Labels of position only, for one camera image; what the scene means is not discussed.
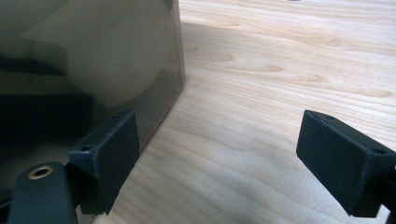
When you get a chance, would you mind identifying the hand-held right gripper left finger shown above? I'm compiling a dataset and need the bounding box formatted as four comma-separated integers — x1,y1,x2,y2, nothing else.
68,109,140,216

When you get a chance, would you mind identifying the clear storage container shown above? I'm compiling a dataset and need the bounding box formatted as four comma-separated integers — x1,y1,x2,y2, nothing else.
0,0,187,224

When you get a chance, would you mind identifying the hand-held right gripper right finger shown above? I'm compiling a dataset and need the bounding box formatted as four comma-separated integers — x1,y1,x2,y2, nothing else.
296,109,396,218

